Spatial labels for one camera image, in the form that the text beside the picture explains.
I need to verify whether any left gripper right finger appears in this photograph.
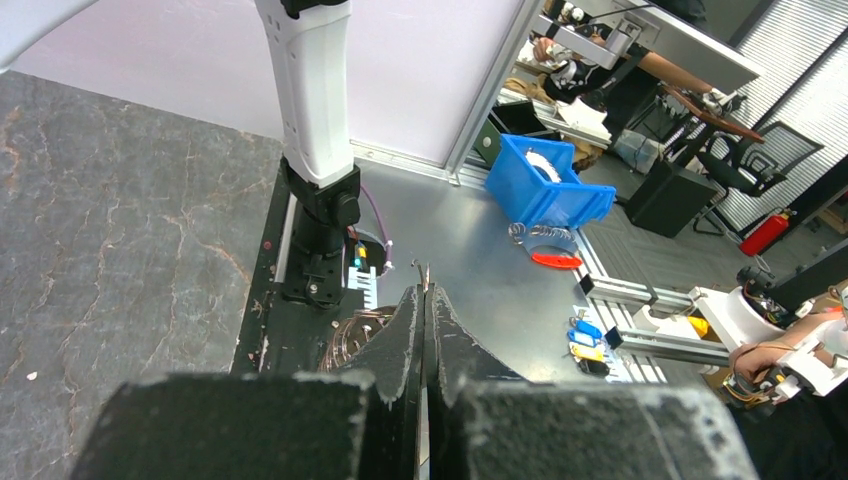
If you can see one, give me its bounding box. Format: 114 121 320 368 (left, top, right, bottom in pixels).
425 285 757 479

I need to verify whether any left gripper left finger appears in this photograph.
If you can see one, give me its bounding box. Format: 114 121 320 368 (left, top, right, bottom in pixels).
71 287 424 479

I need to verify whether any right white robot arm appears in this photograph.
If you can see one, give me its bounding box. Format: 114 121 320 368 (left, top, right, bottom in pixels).
256 1 361 309

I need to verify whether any operator hand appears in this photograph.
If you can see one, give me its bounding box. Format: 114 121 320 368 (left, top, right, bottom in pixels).
729 342 794 384

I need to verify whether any yellow key tag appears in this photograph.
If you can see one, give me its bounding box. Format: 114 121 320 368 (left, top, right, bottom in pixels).
569 342 604 363

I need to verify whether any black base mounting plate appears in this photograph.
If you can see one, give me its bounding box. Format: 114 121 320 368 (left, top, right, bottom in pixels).
229 158 412 379

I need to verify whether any blue key tag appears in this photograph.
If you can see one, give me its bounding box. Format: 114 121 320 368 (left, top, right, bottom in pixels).
568 317 603 345

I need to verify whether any blue plastic storage bin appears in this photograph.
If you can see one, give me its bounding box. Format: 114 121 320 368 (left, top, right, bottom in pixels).
484 134 616 228

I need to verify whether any black computer tower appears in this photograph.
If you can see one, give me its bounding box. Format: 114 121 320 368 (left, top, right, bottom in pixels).
624 161 719 238

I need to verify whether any red fire extinguisher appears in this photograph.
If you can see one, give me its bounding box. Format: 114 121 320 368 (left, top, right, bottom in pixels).
739 209 794 257

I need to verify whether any black office chair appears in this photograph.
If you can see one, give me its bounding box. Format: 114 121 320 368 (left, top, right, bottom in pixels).
679 121 824 236

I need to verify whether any red handled tool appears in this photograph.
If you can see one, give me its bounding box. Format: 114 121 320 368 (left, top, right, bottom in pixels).
531 252 583 270

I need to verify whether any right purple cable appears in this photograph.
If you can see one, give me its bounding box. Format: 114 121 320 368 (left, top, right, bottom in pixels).
358 185 396 276

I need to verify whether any aluminium frame post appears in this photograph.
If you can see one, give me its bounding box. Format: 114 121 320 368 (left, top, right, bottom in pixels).
443 1 544 186

